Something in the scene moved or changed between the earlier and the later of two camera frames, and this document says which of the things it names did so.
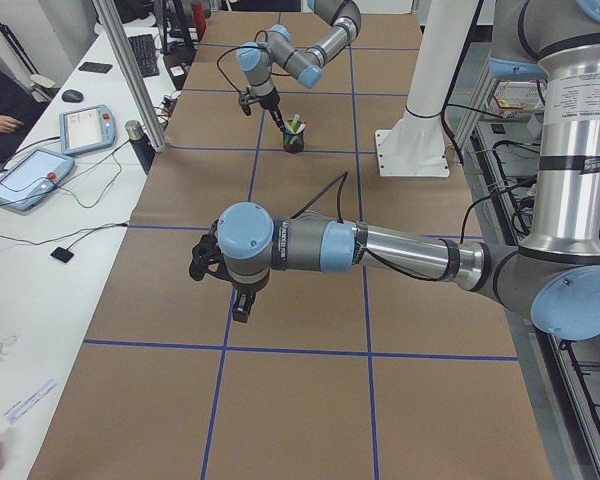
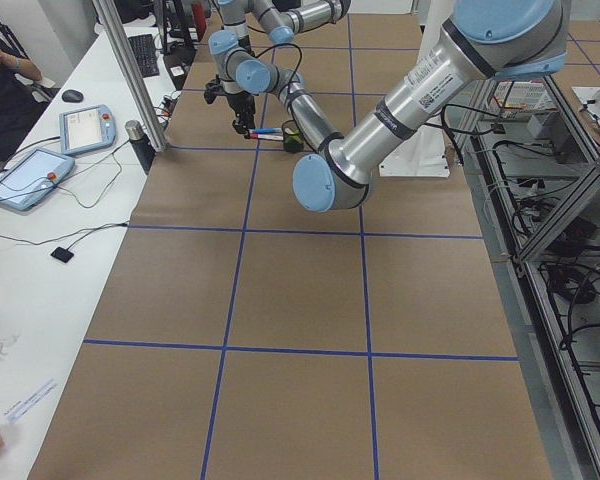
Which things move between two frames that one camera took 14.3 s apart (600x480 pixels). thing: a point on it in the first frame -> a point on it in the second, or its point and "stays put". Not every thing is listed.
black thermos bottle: x=141 y=145 stays put
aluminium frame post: x=136 y=85 stays put
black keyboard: x=145 y=53 stays put
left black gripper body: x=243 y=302 -> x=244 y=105
